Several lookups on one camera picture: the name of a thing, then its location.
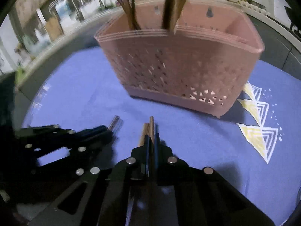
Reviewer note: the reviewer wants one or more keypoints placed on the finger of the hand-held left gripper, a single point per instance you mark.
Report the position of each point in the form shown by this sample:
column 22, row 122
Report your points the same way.
column 94, row 130
column 98, row 140

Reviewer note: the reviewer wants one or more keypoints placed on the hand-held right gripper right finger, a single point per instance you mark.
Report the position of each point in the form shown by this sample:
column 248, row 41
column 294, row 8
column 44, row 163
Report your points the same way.
column 156, row 148

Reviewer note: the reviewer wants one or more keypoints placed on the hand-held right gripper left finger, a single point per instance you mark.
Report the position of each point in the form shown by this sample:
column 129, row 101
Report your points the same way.
column 147, row 153

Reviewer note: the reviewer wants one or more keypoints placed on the slim brown chopstick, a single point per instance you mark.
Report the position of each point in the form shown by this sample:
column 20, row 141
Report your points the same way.
column 152, row 129
column 144, row 134

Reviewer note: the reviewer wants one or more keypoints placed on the thin dark brown chopstick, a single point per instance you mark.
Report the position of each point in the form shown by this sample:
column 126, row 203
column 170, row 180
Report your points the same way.
column 115, row 122

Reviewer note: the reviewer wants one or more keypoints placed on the pink perforated utensil basket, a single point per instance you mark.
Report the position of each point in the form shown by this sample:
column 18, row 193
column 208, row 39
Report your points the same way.
column 178, row 70

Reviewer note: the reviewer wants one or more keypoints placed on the bunch of brown wooden chopsticks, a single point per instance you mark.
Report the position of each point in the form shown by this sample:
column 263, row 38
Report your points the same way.
column 125, row 4

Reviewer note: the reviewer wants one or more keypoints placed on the black chopstick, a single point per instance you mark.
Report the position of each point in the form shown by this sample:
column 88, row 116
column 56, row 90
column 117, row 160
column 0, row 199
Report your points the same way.
column 132, row 4
column 169, row 4

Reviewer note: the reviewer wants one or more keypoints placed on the blue printed tablecloth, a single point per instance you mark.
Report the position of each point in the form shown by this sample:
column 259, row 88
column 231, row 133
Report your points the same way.
column 82, row 94

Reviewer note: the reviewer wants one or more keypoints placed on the upright wooden cutting board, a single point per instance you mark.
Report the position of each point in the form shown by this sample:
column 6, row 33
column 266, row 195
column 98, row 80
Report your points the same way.
column 54, row 29

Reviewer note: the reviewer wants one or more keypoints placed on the steel faucet with water filter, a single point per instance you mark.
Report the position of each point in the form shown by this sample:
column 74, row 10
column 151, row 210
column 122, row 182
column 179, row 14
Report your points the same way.
column 60, row 7

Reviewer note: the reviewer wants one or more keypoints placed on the white egg tray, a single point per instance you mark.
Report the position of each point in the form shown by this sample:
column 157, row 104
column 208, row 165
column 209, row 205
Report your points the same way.
column 255, row 7

